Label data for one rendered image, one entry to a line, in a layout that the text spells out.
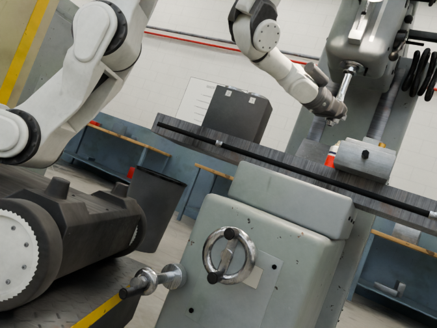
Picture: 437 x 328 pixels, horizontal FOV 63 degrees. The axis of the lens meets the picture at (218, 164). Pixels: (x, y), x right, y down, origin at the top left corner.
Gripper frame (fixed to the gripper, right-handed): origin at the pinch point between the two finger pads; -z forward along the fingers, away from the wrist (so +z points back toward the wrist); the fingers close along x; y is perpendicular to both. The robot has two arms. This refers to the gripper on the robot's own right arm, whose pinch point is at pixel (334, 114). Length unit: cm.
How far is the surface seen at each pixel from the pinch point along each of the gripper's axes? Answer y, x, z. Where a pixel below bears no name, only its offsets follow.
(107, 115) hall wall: -5, 621, -204
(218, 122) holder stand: 15.6, 35.5, 17.8
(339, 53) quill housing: -18.6, 1.3, 8.4
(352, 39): -21.4, -4.0, 11.9
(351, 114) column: -12.4, 13.5, -34.4
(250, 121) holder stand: 11.3, 25.0, 12.0
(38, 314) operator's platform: 73, -2, 75
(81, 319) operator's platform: 73, -4, 66
